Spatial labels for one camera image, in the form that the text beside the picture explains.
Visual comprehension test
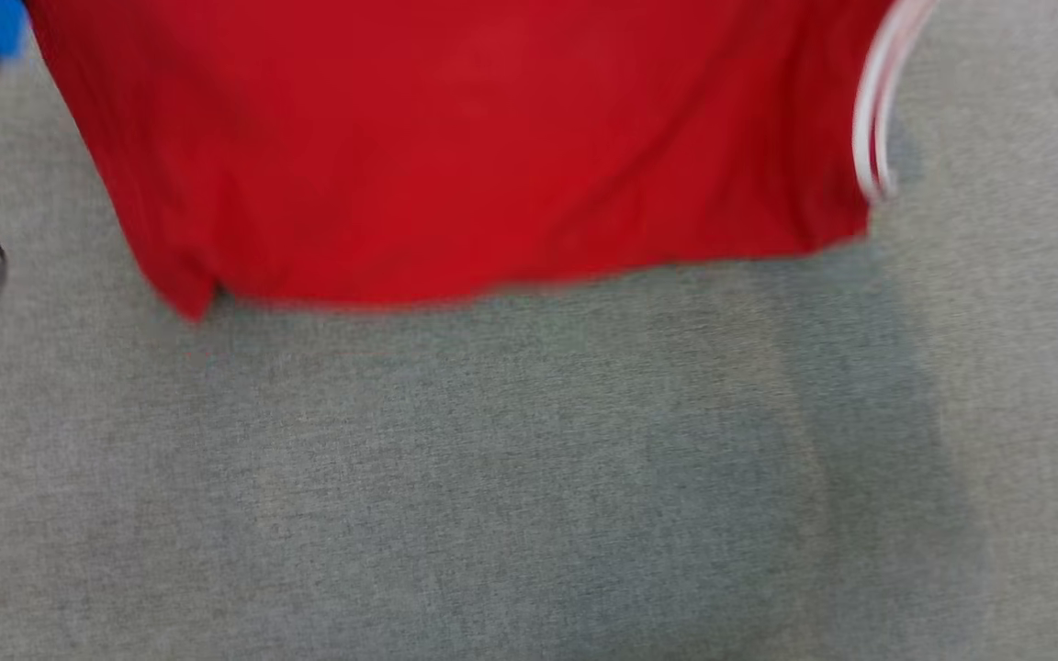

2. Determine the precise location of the red garment white striped trim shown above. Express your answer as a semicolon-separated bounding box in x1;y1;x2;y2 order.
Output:
24;0;940;322

